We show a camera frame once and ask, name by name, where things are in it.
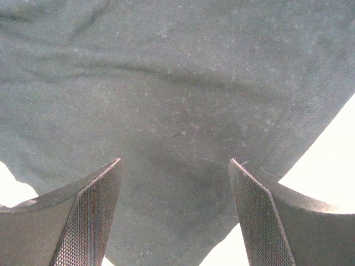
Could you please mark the black t shirt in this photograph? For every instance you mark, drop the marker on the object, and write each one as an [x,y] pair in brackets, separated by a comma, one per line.
[175,89]

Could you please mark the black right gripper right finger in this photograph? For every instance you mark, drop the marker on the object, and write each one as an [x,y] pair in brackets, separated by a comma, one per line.
[283,227]

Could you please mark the floral patterned table mat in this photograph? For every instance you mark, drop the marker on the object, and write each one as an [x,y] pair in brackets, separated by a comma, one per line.
[327,160]

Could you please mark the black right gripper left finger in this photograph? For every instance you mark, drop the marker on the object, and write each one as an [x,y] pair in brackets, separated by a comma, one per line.
[67,226]

